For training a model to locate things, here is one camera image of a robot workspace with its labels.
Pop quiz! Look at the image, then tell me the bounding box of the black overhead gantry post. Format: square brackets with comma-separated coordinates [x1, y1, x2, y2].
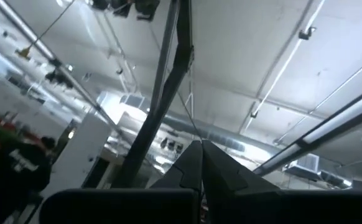
[111, 0, 195, 189]

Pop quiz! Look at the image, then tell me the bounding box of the white ceiling conduit pipe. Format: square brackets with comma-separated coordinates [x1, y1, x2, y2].
[243, 0, 327, 133]

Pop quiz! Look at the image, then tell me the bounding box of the person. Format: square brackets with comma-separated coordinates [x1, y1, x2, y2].
[0, 136, 57, 224]

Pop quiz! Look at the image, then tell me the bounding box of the white ceiling air unit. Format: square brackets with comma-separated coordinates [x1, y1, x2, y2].
[282, 152, 353, 190]

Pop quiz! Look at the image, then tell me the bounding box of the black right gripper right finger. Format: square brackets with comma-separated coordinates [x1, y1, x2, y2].
[202, 139, 362, 224]

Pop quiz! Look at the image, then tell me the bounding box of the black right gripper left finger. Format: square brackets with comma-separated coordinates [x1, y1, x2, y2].
[39, 140, 203, 224]

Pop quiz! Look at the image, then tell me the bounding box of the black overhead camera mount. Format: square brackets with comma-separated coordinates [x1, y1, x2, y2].
[90, 0, 161, 22]

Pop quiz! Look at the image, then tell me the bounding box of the white building column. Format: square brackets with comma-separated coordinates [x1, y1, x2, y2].
[40, 112, 113, 200]

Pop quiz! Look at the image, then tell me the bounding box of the long linear ceiling light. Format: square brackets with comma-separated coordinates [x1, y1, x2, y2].
[253, 83, 362, 177]

